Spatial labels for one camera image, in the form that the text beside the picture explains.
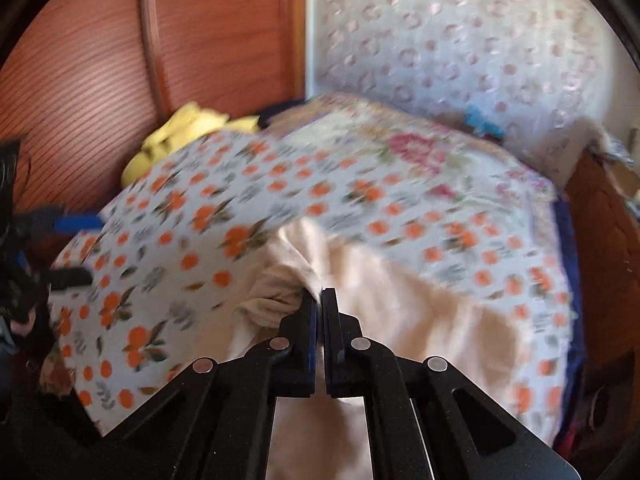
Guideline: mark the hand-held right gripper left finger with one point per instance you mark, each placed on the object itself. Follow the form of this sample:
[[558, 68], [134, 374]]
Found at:
[[310, 330]]

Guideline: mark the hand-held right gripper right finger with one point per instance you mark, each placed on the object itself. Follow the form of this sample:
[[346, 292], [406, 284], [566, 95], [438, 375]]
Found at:
[[331, 330]]

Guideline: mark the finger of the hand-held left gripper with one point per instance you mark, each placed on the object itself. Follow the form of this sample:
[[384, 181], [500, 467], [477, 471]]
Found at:
[[70, 279], [77, 223]]

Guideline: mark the peach printed t-shirt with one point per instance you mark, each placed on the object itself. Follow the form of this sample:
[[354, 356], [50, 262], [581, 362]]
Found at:
[[410, 320]]

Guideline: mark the orange fruit print bedsheet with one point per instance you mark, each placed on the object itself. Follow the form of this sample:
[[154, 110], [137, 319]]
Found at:
[[200, 240]]

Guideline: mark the yellow cloth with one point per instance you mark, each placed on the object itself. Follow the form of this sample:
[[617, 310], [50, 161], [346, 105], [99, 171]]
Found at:
[[170, 140]]

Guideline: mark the reddish wooden slatted panel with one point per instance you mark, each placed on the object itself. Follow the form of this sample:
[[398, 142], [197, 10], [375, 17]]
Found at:
[[100, 85]]

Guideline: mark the floral quilt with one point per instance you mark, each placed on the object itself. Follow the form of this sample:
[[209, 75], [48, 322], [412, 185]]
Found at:
[[400, 145]]

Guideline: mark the dark blue blanket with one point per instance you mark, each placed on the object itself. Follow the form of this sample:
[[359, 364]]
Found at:
[[567, 270]]

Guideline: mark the blue cloth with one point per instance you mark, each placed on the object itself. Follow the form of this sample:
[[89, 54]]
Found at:
[[482, 122]]

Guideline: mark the wooden cabinet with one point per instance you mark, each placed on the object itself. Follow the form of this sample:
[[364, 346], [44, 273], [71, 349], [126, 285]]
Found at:
[[610, 260]]

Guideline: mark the circle pattern sheer curtain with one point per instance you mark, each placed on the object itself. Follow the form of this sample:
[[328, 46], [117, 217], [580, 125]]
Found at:
[[450, 35]]

